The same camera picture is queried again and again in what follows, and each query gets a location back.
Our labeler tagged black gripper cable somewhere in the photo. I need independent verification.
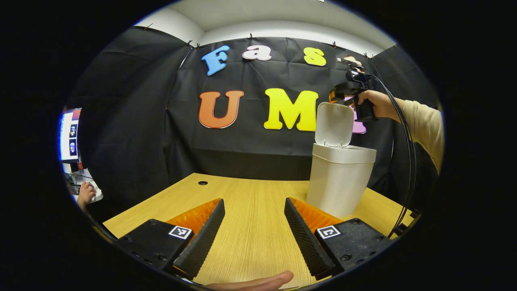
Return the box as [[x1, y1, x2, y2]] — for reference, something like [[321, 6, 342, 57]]
[[361, 65, 417, 239]]

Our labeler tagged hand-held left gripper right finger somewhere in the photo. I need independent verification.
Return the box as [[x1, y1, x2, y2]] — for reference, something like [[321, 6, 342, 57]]
[[284, 197, 394, 280]]

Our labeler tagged white side desk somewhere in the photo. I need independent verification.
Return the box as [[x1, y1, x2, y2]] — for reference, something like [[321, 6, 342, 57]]
[[64, 162, 103, 202]]

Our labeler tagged computer monitor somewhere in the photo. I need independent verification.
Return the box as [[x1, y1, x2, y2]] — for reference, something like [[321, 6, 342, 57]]
[[60, 108, 82, 164]]

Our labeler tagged white desktop garbage bin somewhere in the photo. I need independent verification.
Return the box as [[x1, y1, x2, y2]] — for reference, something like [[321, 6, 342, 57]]
[[306, 102, 377, 219]]

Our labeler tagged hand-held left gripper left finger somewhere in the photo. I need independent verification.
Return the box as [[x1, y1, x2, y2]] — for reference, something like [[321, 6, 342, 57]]
[[115, 198, 226, 280]]

